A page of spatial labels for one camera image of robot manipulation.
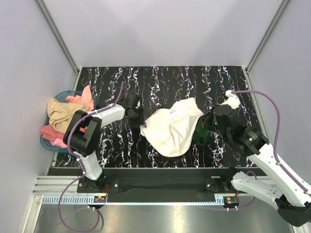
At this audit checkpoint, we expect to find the cream and green t-shirt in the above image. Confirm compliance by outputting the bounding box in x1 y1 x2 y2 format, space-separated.
140 98 210 158

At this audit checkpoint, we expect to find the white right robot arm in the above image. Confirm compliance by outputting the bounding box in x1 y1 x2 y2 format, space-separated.
204 90 311 227

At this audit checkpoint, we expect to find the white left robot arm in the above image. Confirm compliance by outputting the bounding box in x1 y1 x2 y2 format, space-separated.
63 93 145 192

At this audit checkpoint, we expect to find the beige t-shirt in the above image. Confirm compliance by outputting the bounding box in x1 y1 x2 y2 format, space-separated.
47 98 89 133

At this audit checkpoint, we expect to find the teal laundry basket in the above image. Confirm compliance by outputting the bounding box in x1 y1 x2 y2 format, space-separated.
40 90 98 153

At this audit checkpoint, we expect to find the pink t-shirt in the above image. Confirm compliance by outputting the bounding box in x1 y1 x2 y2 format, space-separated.
40 85 95 148

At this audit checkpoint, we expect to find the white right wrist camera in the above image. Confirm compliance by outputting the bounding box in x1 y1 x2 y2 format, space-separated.
221 90 241 109

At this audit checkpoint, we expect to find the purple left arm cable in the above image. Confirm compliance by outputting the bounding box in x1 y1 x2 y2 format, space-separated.
58 81 127 231

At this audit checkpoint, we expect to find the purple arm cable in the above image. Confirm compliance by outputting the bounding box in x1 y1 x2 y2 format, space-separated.
58 81 127 231
230 89 311 195

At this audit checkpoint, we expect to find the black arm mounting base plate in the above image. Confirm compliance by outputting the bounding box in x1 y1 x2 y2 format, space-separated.
77 167 265 200

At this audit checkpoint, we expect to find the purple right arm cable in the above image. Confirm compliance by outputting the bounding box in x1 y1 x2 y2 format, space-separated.
230 89 311 195

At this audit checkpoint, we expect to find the grey slotted cable duct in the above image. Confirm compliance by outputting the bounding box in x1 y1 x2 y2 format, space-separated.
43 195 224 206

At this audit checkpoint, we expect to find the right aluminium frame post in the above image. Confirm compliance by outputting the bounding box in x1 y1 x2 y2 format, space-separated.
245 0 292 73

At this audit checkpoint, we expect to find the aluminium frame post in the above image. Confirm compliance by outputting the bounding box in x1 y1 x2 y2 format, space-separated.
34 0 80 74
245 0 292 73

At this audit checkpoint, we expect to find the left aluminium frame post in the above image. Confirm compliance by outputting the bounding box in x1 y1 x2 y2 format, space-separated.
34 0 80 74

